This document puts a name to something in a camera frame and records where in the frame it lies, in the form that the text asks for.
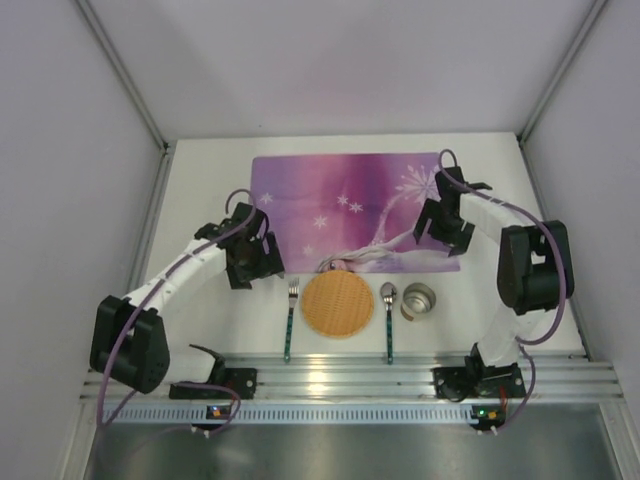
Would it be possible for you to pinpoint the purple printed placemat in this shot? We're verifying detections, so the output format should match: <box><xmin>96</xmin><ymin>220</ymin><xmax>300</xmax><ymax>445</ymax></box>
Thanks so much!
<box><xmin>250</xmin><ymin>152</ymin><xmax>460</xmax><ymax>273</ymax></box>

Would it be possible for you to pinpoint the metal cup with wood band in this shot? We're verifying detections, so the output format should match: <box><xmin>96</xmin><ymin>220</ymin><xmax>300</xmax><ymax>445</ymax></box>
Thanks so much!
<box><xmin>400</xmin><ymin>282</ymin><xmax>437</xmax><ymax>322</ymax></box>

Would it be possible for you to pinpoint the aluminium frame post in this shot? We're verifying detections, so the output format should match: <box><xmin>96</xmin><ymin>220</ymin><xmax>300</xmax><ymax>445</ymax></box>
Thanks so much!
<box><xmin>516</xmin><ymin>0</ymin><xmax>609</xmax><ymax>148</ymax></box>
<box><xmin>72</xmin><ymin>0</ymin><xmax>168</xmax><ymax>151</ymax></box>

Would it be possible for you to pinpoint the left aluminium frame post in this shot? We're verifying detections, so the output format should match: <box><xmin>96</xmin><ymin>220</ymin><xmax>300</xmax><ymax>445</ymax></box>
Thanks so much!
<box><xmin>72</xmin><ymin>0</ymin><xmax>168</xmax><ymax>151</ymax></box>

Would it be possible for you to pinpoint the aluminium mounting rail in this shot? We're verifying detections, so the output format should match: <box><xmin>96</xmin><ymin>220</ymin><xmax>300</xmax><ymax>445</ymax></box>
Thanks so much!
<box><xmin>79</xmin><ymin>352</ymin><xmax>624</xmax><ymax>401</ymax></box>

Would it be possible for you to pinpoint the right aluminium frame post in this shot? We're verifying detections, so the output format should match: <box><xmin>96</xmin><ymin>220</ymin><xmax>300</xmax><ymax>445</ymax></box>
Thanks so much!
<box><xmin>516</xmin><ymin>0</ymin><xmax>609</xmax><ymax>148</ymax></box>

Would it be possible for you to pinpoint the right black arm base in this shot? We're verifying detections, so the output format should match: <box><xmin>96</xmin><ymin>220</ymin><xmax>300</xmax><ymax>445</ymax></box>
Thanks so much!
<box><xmin>433</xmin><ymin>364</ymin><xmax>526</xmax><ymax>403</ymax></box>

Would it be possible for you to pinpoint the spoon with green handle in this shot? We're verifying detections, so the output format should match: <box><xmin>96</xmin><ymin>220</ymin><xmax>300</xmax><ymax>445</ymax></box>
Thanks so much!
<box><xmin>380</xmin><ymin>282</ymin><xmax>397</xmax><ymax>365</ymax></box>

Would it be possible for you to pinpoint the fork with green handle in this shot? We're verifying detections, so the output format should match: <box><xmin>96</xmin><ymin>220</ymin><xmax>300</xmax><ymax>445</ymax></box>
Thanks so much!
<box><xmin>283</xmin><ymin>277</ymin><xmax>300</xmax><ymax>363</ymax></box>

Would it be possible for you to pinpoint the perforated grey cable duct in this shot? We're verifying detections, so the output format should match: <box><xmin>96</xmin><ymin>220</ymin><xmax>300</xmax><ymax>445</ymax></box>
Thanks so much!
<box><xmin>103</xmin><ymin>402</ymin><xmax>504</xmax><ymax>425</ymax></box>

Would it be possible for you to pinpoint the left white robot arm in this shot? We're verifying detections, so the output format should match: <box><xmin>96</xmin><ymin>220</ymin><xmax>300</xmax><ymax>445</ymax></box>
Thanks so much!
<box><xmin>89</xmin><ymin>202</ymin><xmax>285</xmax><ymax>394</ymax></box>

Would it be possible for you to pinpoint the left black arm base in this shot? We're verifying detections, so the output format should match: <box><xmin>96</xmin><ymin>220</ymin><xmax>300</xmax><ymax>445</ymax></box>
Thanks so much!
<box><xmin>169</xmin><ymin>367</ymin><xmax>258</xmax><ymax>400</ymax></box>

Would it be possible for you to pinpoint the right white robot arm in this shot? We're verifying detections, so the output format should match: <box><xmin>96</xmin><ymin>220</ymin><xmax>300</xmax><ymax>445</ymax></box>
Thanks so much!
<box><xmin>413</xmin><ymin>166</ymin><xmax>575</xmax><ymax>387</ymax></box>

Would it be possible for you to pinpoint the round woven wicker plate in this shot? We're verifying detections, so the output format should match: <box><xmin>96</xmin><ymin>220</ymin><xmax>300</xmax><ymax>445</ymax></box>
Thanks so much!
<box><xmin>301</xmin><ymin>270</ymin><xmax>374</xmax><ymax>339</ymax></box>

